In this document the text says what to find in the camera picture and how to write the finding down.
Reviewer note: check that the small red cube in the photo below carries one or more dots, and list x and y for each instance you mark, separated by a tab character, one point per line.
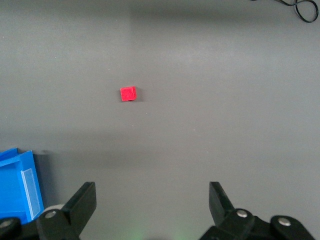
128	94

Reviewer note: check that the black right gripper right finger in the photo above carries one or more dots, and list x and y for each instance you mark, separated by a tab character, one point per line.
225	217

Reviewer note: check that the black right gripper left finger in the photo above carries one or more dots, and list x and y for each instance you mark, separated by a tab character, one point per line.
75	215

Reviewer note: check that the blue plastic storage bin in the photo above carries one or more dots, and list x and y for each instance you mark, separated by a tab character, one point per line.
10	187

